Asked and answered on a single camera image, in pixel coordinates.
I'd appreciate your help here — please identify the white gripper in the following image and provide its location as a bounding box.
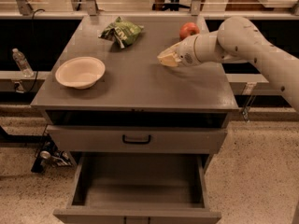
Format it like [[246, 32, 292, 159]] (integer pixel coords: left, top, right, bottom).
[[158, 35, 202, 67]]

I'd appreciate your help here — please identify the red apple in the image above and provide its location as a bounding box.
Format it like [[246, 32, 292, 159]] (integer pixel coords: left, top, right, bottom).
[[179, 22, 200, 40]]

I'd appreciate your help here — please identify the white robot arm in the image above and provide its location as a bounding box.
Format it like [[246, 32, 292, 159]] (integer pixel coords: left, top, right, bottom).
[[165, 17, 299, 224]]

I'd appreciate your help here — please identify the grey drawer cabinet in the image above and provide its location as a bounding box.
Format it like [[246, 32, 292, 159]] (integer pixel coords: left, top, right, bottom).
[[30, 14, 240, 130]]

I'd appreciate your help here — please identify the grey middle drawer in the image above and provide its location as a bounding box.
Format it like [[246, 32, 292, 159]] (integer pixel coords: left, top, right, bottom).
[[48, 125, 227, 154]]

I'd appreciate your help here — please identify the grey open bottom drawer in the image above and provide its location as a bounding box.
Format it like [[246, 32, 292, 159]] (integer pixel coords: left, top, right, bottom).
[[53, 153, 221, 224]]

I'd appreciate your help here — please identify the green chip bag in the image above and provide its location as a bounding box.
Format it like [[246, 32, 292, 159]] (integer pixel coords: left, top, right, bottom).
[[98, 17, 143, 49]]

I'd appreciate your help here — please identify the white paper bowl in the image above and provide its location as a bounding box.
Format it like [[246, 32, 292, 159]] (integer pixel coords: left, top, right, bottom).
[[55, 57, 106, 90]]

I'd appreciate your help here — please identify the clear plastic water bottle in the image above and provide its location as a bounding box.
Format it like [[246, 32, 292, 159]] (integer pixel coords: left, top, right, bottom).
[[12, 49, 34, 77]]

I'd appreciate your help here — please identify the black device on floor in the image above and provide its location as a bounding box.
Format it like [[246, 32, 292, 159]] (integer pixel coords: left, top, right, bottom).
[[31, 141, 72, 174]]

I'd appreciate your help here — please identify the black drawer handle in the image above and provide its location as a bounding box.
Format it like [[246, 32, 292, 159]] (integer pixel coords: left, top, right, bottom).
[[121, 134, 151, 145]]

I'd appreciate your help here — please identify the black cable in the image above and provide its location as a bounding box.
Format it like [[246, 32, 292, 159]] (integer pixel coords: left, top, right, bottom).
[[18, 8, 47, 93]]

